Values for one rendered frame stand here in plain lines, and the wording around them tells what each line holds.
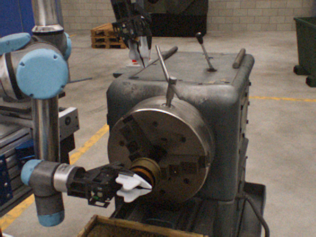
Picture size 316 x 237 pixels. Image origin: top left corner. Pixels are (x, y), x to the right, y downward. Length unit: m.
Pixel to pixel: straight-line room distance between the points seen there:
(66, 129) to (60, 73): 0.53
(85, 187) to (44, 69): 0.31
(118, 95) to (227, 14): 9.92
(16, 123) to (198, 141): 0.75
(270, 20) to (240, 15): 0.81
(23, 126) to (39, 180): 0.47
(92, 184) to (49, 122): 0.26
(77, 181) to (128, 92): 0.39
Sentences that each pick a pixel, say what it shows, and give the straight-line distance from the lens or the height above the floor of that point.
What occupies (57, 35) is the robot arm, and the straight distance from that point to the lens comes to 1.48.
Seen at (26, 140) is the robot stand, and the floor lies 1.03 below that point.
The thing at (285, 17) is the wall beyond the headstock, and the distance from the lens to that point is 11.03.
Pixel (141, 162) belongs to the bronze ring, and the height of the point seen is 1.12.
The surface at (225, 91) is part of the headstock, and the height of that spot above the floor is 1.24.
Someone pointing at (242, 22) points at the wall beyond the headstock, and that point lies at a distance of 11.06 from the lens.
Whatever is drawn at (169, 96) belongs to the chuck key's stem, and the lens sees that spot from 1.04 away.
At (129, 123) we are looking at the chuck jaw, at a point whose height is 1.20.
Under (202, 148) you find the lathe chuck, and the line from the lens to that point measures 1.03.
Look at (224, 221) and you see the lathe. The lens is 1.34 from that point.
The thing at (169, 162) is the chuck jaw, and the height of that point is 1.10.
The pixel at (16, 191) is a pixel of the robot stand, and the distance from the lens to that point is 1.47.
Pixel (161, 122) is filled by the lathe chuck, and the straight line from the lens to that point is 1.03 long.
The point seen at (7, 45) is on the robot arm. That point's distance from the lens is 1.42.
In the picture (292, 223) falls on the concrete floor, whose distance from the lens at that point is 2.73.
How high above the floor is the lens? 1.59
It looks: 22 degrees down
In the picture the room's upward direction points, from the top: 2 degrees counter-clockwise
